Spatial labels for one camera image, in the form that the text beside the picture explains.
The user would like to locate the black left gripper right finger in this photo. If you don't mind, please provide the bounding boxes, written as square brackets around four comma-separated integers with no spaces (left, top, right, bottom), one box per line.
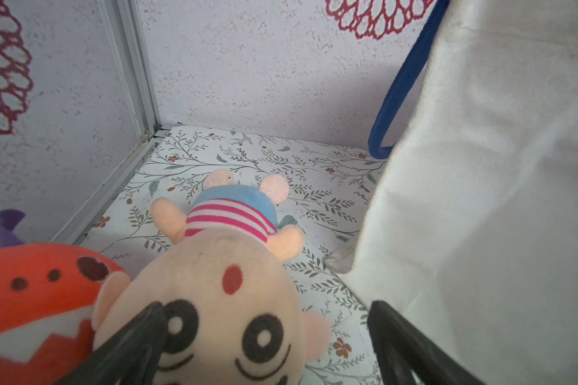
[367,301,483,385]

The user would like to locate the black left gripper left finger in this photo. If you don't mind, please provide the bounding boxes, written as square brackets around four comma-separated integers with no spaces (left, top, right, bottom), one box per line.
[56,302,168,385]

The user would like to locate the white Doraemon canvas bag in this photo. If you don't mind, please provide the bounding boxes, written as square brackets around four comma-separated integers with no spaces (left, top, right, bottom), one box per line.
[340,1,578,384]

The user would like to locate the pink doll plush toy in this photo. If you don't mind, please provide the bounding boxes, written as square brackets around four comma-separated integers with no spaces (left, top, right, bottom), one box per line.
[92,169,331,384]

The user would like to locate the red monster plush toy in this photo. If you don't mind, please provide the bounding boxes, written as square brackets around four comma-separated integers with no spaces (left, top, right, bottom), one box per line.
[0,210,131,384]

